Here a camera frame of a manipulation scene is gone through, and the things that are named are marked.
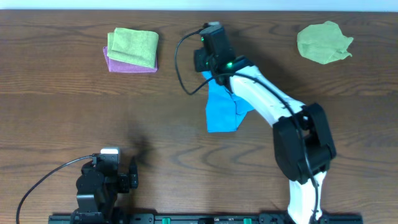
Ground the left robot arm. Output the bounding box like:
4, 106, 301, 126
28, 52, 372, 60
69, 154, 139, 224

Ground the right black camera cable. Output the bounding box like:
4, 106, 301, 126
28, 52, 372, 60
174, 28, 320, 223

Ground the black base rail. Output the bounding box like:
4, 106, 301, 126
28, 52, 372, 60
48, 212, 363, 224

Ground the left black camera cable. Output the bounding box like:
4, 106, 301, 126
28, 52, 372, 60
15, 155, 97, 224

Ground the crumpled yellow-green cloth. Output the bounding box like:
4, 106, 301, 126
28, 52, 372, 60
297, 21, 354, 65

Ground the folded green cloth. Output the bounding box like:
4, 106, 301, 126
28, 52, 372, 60
107, 27, 159, 68

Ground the folded purple cloth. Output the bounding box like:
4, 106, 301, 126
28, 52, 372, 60
103, 46, 158, 73

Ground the black camera cable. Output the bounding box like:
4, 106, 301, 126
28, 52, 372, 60
174, 28, 320, 223
15, 155, 97, 224

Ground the blue microfiber cloth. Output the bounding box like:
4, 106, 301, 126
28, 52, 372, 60
205, 80, 254, 133

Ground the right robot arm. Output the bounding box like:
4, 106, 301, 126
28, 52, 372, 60
193, 48, 336, 223

